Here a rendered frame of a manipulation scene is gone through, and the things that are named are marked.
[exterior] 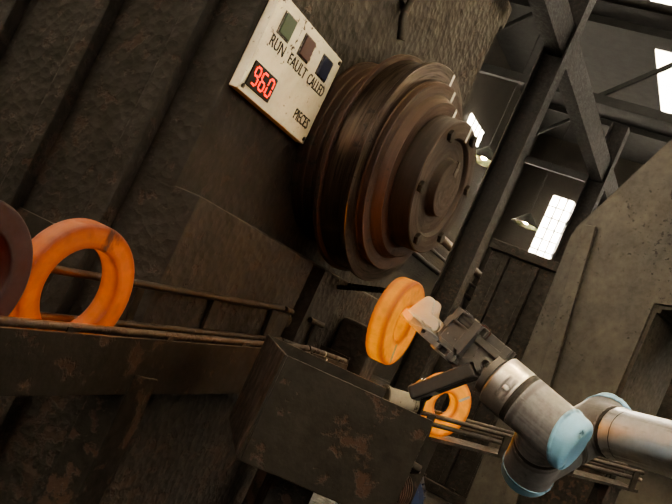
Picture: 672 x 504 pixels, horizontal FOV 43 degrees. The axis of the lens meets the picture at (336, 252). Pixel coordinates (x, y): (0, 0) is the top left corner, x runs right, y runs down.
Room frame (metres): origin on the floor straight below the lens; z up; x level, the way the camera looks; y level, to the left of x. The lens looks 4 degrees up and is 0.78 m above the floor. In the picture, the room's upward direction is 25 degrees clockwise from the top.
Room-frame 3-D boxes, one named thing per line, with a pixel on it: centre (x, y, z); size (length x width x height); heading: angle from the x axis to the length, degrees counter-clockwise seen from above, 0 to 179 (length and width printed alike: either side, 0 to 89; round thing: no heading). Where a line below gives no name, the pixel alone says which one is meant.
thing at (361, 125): (1.75, -0.04, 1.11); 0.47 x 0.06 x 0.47; 153
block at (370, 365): (1.96, -0.13, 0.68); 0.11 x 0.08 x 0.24; 63
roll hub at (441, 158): (1.70, -0.13, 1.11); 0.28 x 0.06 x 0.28; 153
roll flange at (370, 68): (1.78, 0.03, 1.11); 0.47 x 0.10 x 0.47; 153
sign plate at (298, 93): (1.49, 0.21, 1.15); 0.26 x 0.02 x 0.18; 153
